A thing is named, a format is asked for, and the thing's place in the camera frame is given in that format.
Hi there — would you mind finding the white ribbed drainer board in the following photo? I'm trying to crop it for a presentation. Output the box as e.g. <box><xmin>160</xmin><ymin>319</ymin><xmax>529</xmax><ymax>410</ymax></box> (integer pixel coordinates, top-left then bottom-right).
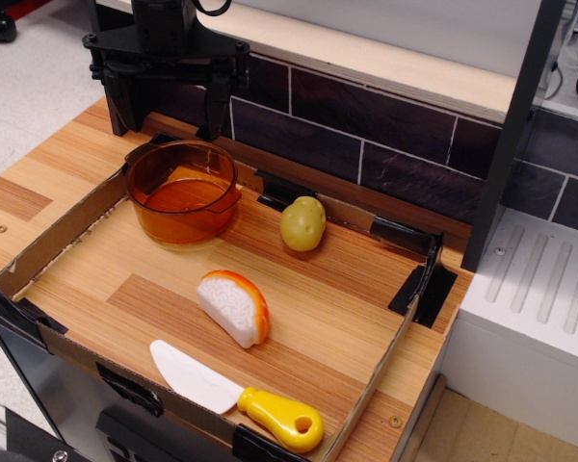
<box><xmin>460</xmin><ymin>209</ymin><xmax>578</xmax><ymax>364</ymax></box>

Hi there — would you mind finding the black caster wheel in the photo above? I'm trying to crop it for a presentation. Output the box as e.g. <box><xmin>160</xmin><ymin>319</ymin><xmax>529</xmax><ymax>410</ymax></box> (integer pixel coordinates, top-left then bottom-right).
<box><xmin>0</xmin><ymin>0</ymin><xmax>17</xmax><ymax>43</ymax></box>

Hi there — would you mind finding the transparent orange plastic pot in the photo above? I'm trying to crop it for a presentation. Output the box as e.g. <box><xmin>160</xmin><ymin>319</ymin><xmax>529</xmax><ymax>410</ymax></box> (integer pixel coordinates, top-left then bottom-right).
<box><xmin>124</xmin><ymin>141</ymin><xmax>242</xmax><ymax>246</ymax></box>

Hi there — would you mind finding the light wooden shelf board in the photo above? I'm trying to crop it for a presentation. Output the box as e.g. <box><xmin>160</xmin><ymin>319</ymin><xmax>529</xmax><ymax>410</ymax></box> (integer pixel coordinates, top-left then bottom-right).
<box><xmin>197</xmin><ymin>3</ymin><xmax>515</xmax><ymax>123</ymax></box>

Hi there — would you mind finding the white toy knife yellow handle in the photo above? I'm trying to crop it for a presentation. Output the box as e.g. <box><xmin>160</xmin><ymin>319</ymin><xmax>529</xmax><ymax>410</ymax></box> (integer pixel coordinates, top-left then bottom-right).
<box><xmin>149</xmin><ymin>340</ymin><xmax>325</xmax><ymax>453</ymax></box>

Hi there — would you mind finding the brown cardboard fence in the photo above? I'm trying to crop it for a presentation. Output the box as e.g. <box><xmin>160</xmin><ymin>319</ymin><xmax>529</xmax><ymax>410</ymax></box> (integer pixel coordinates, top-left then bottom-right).
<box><xmin>0</xmin><ymin>133</ymin><xmax>459</xmax><ymax>462</ymax></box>

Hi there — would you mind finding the yellow toy potato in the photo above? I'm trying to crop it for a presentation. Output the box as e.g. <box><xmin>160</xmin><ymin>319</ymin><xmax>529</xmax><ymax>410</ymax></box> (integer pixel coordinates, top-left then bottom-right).
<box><xmin>280</xmin><ymin>196</ymin><xmax>327</xmax><ymax>251</ymax></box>

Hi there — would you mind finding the white and orange toy sushi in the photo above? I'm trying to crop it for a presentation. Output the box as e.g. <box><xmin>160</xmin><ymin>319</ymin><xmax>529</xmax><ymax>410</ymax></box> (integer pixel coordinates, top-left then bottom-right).
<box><xmin>197</xmin><ymin>269</ymin><xmax>271</xmax><ymax>349</ymax></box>

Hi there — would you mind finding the dark grey shelf post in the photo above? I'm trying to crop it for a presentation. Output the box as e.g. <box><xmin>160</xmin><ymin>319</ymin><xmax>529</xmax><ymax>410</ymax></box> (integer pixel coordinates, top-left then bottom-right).
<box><xmin>461</xmin><ymin>1</ymin><xmax>565</xmax><ymax>272</ymax></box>

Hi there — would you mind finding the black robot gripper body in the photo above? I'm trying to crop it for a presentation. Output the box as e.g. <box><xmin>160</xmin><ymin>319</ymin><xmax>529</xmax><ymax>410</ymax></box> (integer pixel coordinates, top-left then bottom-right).
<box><xmin>83</xmin><ymin>1</ymin><xmax>250</xmax><ymax>80</ymax></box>

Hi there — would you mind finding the dark left shelf post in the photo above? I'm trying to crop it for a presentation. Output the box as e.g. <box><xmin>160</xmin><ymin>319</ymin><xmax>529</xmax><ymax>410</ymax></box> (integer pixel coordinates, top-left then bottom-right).
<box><xmin>87</xmin><ymin>0</ymin><xmax>133</xmax><ymax>33</ymax></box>

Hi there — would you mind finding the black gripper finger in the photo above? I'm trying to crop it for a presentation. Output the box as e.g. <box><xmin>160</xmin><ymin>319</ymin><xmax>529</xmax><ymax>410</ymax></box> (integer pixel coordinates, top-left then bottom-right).
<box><xmin>90</xmin><ymin>64</ymin><xmax>147</xmax><ymax>136</ymax></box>
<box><xmin>197</xmin><ymin>60</ymin><xmax>247</xmax><ymax>141</ymax></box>

